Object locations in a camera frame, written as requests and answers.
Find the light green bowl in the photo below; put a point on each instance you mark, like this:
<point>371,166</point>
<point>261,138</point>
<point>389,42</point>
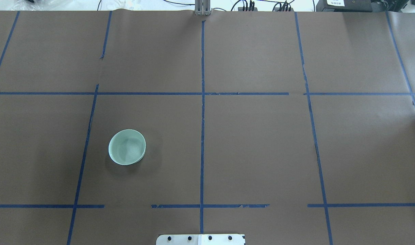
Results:
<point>127,147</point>

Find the black power strip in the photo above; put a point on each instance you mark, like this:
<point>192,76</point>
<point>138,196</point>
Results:
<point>247,9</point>

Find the black device with label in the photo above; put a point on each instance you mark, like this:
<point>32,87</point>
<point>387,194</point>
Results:
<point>344,6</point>

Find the aluminium frame post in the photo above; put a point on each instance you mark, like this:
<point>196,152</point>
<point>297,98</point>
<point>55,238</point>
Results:
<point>203,8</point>

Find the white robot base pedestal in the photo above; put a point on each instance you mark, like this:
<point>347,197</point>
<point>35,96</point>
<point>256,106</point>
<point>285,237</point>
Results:
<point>201,239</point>

